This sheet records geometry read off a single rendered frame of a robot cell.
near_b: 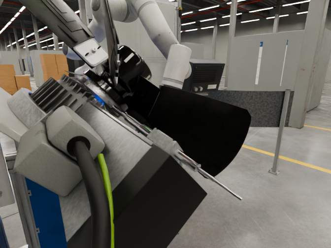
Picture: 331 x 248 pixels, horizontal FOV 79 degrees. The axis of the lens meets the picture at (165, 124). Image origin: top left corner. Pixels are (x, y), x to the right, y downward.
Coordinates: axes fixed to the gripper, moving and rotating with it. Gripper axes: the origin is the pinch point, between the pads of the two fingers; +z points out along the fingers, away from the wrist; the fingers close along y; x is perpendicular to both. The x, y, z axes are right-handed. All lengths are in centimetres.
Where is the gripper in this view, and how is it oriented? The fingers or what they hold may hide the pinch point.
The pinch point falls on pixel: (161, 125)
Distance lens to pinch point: 81.1
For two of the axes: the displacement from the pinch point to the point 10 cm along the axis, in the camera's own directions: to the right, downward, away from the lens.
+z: -2.5, 9.6, 1.2
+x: 8.1, 1.4, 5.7
